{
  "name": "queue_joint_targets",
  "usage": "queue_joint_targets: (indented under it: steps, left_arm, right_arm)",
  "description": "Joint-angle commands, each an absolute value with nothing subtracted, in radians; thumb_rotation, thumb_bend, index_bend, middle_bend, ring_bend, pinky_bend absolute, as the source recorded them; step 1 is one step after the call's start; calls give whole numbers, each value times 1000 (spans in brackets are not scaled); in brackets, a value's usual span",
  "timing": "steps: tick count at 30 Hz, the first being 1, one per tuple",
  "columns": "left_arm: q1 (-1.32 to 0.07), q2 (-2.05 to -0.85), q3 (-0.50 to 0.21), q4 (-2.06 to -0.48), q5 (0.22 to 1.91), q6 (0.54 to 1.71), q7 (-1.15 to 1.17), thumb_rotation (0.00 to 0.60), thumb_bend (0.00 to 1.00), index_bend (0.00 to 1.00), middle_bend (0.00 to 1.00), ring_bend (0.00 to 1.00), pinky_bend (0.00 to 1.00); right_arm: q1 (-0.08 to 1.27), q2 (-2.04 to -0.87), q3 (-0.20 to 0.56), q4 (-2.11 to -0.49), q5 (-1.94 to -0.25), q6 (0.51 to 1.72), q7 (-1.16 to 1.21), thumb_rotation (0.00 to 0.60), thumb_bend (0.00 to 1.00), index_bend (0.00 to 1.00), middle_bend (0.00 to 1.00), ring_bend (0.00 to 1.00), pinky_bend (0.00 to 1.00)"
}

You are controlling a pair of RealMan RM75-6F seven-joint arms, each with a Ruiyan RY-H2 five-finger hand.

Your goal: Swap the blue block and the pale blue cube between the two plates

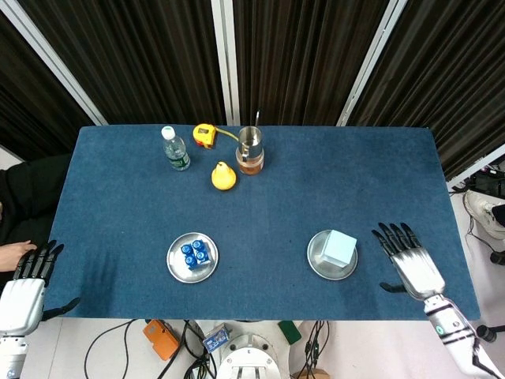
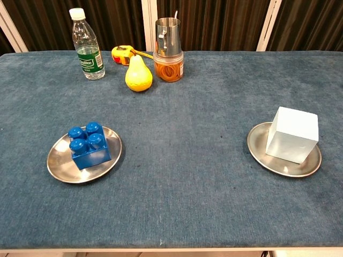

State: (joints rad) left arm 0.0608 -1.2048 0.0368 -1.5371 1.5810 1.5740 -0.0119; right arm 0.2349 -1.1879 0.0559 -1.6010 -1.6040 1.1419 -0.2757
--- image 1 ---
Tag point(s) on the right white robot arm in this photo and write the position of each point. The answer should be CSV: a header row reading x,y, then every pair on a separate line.
x,y
453,327

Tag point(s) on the orange device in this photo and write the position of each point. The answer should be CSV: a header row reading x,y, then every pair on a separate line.
x,y
159,339

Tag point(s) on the thin metal rod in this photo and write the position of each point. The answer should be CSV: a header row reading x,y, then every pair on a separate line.
x,y
257,118

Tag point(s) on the black equipment pile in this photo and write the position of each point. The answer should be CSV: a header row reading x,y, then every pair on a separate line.
x,y
487,181

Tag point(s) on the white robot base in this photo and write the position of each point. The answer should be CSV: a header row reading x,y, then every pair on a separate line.
x,y
248,359

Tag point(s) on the blue table cloth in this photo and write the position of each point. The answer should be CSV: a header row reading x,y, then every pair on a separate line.
x,y
315,189

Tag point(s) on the small blue white box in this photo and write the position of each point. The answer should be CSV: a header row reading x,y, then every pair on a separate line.
x,y
216,338

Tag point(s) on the white frame post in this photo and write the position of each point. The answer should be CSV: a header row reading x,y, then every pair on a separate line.
x,y
371,59
51,59
477,166
225,59

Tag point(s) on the round metal plate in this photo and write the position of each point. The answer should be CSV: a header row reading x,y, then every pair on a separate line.
x,y
177,270
315,246

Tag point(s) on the yellow tape measure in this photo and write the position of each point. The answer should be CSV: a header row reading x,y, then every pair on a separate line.
x,y
204,135

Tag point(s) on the clear plastic water bottle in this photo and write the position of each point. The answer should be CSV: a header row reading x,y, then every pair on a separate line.
x,y
176,154

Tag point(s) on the yellow toy pear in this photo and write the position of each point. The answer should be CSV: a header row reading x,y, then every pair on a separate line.
x,y
223,178

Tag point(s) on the blue studded building block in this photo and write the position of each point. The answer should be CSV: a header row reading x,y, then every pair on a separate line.
x,y
195,254

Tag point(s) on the white sneaker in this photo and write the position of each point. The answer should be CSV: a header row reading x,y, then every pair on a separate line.
x,y
483,213

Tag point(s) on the stainless steel cup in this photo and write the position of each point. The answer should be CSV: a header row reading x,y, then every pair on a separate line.
x,y
250,144

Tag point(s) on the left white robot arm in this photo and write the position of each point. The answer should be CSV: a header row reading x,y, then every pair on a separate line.
x,y
12,355

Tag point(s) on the bystander bare hand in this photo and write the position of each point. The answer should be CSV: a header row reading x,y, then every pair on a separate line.
x,y
13,254

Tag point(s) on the green rectangular object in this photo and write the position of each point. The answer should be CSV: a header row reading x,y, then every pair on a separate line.
x,y
290,332

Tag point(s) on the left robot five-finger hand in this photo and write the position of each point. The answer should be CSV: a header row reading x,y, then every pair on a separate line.
x,y
21,304

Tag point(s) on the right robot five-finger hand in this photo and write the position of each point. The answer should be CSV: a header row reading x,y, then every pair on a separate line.
x,y
418,272

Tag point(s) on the light blue cube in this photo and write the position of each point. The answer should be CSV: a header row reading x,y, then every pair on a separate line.
x,y
339,248

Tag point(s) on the bystander black clothing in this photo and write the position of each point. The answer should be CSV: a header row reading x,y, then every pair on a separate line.
x,y
31,193

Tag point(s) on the black caster wheel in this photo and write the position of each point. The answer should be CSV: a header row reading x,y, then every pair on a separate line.
x,y
498,257

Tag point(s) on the black pleated curtain panel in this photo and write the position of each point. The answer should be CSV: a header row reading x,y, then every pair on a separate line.
x,y
307,59
138,59
453,79
31,110

